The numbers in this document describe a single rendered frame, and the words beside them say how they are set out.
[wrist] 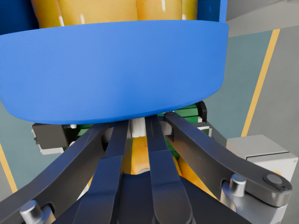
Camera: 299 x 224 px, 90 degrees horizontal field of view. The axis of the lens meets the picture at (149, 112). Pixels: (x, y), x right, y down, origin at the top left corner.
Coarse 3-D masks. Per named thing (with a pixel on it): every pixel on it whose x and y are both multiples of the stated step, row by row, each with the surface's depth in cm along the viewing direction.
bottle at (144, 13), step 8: (144, 0) 15; (152, 0) 15; (160, 0) 15; (168, 0) 16; (176, 0) 16; (144, 8) 16; (152, 8) 16; (160, 8) 16; (168, 8) 16; (176, 8) 16; (144, 16) 16; (152, 16) 16; (160, 16) 16; (168, 16) 16; (176, 16) 17
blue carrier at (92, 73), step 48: (0, 0) 18; (0, 48) 10; (48, 48) 9; (96, 48) 9; (144, 48) 9; (192, 48) 11; (0, 96) 13; (48, 96) 10; (96, 96) 10; (144, 96) 10; (192, 96) 12
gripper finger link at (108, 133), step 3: (111, 123) 14; (114, 123) 14; (111, 126) 14; (129, 126) 14; (108, 129) 13; (111, 129) 13; (105, 132) 13; (108, 132) 13; (111, 132) 14; (102, 135) 13; (105, 135) 13; (108, 135) 14; (102, 138) 14; (105, 138) 14; (108, 138) 14; (102, 141) 14; (105, 141) 14; (108, 141) 14
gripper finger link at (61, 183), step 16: (96, 128) 12; (80, 144) 10; (96, 144) 11; (64, 160) 9; (80, 160) 9; (96, 160) 11; (48, 176) 8; (64, 176) 8; (80, 176) 9; (16, 192) 7; (32, 192) 7; (48, 192) 7; (64, 192) 8; (80, 192) 9; (0, 208) 6; (16, 208) 6; (64, 208) 8
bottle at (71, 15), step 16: (64, 0) 12; (80, 0) 11; (96, 0) 11; (112, 0) 12; (128, 0) 13; (64, 16) 13; (80, 16) 12; (96, 16) 12; (112, 16) 12; (128, 16) 13
